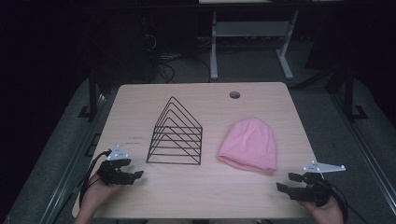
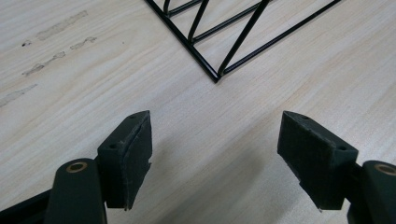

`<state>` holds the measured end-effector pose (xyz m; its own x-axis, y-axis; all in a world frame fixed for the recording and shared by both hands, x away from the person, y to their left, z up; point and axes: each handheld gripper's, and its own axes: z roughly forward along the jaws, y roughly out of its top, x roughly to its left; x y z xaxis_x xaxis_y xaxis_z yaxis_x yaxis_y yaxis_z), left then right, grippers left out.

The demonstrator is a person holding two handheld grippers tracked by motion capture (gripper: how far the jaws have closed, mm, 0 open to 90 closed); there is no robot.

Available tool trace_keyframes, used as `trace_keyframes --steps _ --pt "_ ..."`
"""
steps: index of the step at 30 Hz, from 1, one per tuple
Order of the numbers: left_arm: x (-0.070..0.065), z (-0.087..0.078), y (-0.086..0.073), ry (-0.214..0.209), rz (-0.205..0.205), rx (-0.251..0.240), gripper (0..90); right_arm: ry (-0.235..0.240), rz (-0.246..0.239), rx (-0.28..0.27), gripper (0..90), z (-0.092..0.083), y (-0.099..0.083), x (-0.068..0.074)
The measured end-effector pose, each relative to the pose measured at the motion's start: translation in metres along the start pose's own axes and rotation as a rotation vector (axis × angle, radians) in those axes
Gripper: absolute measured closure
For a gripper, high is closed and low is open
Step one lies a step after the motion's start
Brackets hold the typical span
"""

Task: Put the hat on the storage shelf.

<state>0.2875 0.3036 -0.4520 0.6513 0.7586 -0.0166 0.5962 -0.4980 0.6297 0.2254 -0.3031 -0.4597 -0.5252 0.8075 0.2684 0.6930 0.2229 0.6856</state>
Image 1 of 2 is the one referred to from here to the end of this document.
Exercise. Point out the person's left hand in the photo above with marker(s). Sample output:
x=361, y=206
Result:
x=99, y=193

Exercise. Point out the black metal stand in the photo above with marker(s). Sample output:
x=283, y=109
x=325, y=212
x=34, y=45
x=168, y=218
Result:
x=92, y=93
x=350, y=93

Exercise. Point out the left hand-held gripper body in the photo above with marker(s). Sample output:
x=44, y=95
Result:
x=113, y=172

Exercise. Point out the person's right hand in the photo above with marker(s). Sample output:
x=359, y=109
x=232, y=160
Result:
x=323, y=213

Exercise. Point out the white metal desk frame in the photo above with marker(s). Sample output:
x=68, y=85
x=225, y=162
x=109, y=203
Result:
x=249, y=29

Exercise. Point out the pink knit beanie hat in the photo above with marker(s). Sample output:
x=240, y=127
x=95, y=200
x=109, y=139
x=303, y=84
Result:
x=250, y=146

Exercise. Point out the metal frame rail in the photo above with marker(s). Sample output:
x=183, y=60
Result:
x=74, y=161
x=364, y=149

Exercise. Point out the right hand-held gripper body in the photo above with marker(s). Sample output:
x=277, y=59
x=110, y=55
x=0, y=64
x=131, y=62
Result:
x=317, y=186

